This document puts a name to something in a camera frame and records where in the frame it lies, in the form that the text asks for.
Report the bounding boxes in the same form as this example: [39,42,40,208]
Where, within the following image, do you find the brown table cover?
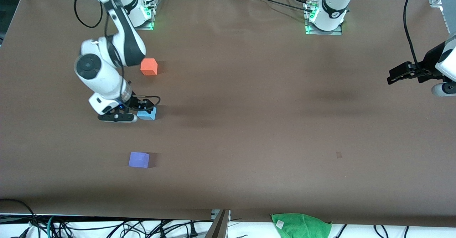
[0,0,456,228]

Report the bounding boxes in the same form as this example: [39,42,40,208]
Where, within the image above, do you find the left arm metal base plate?
[305,1,343,36]

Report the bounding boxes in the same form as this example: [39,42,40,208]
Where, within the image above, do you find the long black table cable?
[244,0,314,10]

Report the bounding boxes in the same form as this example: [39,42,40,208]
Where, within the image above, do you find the aluminium frame profile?
[207,209,231,238]

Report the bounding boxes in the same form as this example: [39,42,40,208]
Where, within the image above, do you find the green microfibre cloth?
[271,213,332,238]

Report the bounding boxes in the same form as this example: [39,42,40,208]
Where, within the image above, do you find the thick black floor cable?
[0,198,40,238]

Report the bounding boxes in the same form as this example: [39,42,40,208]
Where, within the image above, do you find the purple foam block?
[128,152,150,169]

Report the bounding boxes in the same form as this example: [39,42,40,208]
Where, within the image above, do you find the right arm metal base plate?
[117,0,157,31]

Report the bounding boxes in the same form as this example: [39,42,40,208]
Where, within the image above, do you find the light blue foam block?
[137,106,157,121]

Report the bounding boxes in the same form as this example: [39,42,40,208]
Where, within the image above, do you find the orange foam block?
[140,58,158,76]

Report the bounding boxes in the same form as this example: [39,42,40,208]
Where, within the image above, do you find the tangled black cable bundle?
[53,218,214,238]

